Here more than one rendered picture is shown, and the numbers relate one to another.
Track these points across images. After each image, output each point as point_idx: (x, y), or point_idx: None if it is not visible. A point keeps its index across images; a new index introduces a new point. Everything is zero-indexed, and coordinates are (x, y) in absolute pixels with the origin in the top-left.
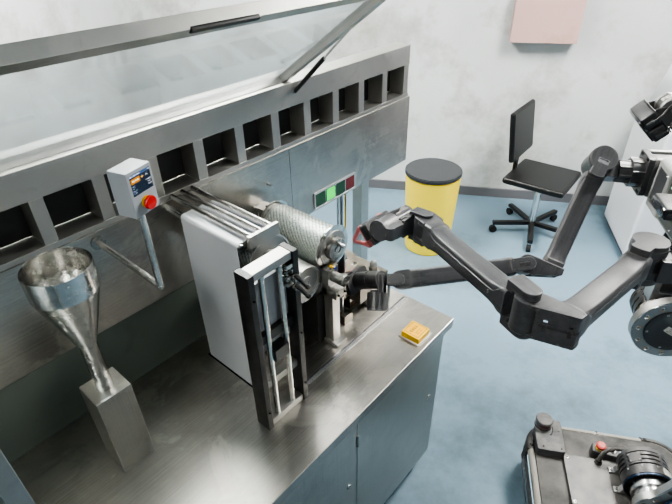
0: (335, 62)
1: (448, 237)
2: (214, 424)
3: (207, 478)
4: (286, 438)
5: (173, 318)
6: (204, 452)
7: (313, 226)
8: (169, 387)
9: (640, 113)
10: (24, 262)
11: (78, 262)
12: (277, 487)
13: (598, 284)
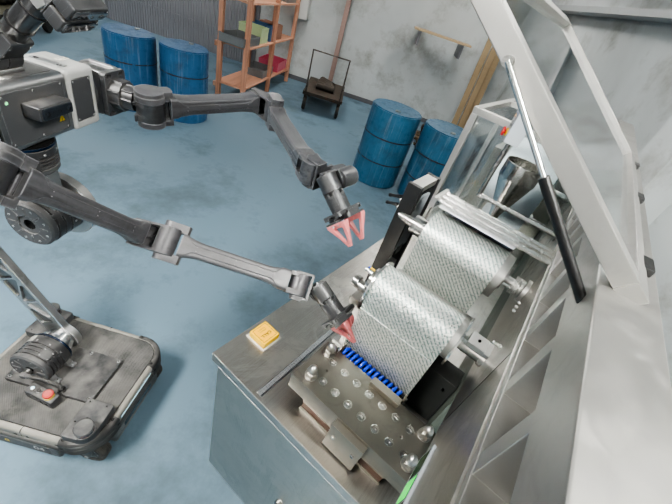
0: (648, 479)
1: (300, 142)
2: None
3: (402, 264)
4: (366, 274)
5: (487, 328)
6: None
7: (406, 277)
8: None
9: (93, 4)
10: (569, 214)
11: (527, 182)
12: (365, 254)
13: (222, 97)
